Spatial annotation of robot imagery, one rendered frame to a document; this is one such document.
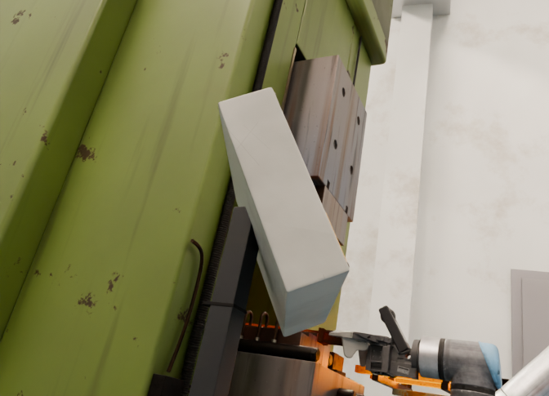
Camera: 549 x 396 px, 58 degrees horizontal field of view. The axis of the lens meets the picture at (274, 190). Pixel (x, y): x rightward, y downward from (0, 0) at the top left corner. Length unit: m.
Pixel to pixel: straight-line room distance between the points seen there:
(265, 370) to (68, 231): 0.56
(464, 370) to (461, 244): 3.24
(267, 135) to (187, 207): 0.44
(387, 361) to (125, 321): 0.59
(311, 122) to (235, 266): 0.71
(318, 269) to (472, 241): 3.84
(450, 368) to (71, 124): 1.09
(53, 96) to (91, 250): 0.45
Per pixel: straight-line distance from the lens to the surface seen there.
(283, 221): 0.61
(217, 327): 0.74
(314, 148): 1.33
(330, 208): 1.36
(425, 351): 1.21
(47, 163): 1.36
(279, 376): 1.17
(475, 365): 1.19
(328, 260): 0.60
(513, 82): 5.23
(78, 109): 1.44
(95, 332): 1.10
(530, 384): 1.30
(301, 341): 1.21
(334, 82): 1.45
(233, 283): 0.75
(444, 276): 4.29
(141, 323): 1.03
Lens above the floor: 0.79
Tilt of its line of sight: 24 degrees up
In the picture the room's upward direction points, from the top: 12 degrees clockwise
